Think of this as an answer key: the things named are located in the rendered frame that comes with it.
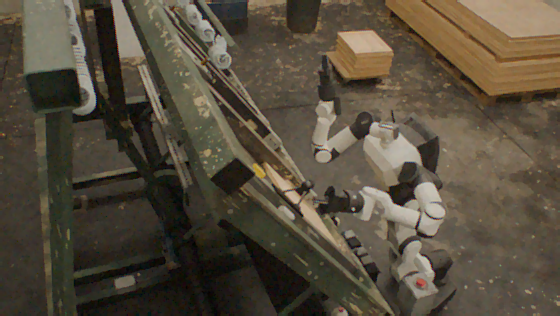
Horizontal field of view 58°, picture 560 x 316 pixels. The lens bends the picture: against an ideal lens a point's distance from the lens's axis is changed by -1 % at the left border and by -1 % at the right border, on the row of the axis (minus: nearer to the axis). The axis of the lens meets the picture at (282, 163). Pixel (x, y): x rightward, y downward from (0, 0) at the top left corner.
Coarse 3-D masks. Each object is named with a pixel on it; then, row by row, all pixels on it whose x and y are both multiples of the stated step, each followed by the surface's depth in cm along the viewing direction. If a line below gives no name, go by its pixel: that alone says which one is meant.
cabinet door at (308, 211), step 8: (272, 176) 222; (280, 184) 222; (288, 184) 244; (288, 192) 227; (296, 192) 249; (296, 200) 233; (304, 200) 254; (304, 208) 237; (312, 208) 260; (312, 216) 242; (320, 224) 247; (328, 232) 248
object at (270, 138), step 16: (160, 0) 224; (176, 16) 228; (176, 32) 233; (192, 48) 241; (208, 64) 251; (208, 80) 255; (224, 80) 263; (224, 96) 265; (240, 112) 275; (256, 128) 286; (272, 144) 297
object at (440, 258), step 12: (432, 252) 319; (444, 252) 319; (372, 264) 332; (384, 264) 333; (432, 264) 313; (444, 264) 315; (384, 276) 325; (444, 276) 322; (384, 288) 317; (396, 288) 318; (444, 288) 320; (456, 288) 322; (444, 300) 315; (396, 312) 304; (432, 312) 312
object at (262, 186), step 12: (252, 180) 174; (264, 180) 180; (264, 192) 180; (276, 204) 186; (300, 216) 195; (300, 228) 200; (312, 228) 203; (324, 240) 211; (336, 252) 219; (348, 264) 229
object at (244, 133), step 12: (192, 60) 184; (204, 60) 191; (216, 60) 191; (204, 72) 190; (216, 96) 199; (228, 108) 205; (228, 120) 208; (240, 120) 211; (240, 132) 214; (252, 132) 217; (252, 144) 221; (264, 144) 224; (264, 156) 228; (276, 156) 231; (276, 168) 235; (288, 168) 238; (300, 180) 248; (300, 192) 252; (312, 192) 257; (312, 204) 260
